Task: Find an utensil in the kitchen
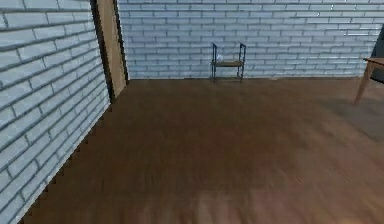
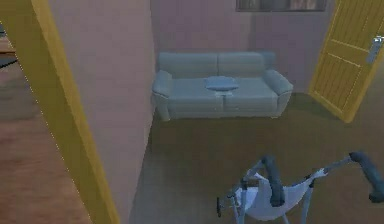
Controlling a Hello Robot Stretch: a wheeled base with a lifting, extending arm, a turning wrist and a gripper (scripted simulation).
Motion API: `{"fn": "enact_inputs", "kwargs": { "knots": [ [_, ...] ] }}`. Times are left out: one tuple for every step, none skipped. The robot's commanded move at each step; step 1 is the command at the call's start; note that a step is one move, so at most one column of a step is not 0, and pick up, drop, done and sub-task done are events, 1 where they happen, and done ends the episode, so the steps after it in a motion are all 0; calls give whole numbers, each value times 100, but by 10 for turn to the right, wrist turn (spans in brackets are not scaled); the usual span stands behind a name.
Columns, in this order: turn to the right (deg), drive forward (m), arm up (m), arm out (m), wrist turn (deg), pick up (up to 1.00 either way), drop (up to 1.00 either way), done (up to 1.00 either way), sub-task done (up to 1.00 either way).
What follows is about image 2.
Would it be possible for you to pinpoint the grey blue sofa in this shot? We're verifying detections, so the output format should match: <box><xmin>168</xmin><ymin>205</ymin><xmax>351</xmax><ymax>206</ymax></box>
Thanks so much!
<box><xmin>151</xmin><ymin>50</ymin><xmax>295</xmax><ymax>122</ymax></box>

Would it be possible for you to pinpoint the blue cushion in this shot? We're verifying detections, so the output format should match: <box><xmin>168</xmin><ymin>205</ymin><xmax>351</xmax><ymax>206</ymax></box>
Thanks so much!
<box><xmin>204</xmin><ymin>75</ymin><xmax>240</xmax><ymax>92</ymax></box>

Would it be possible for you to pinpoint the white grey folding chair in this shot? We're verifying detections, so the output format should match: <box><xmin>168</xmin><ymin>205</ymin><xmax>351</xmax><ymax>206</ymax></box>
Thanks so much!
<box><xmin>216</xmin><ymin>151</ymin><xmax>384</xmax><ymax>224</ymax></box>

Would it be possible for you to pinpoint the yellow room door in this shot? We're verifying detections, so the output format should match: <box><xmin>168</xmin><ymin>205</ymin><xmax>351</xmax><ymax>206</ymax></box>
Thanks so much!
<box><xmin>307</xmin><ymin>0</ymin><xmax>384</xmax><ymax>124</ymax></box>

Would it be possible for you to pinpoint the grey door handle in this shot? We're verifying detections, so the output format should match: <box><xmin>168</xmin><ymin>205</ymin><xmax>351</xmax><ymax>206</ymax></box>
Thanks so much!
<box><xmin>366</xmin><ymin>35</ymin><xmax>384</xmax><ymax>64</ymax></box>

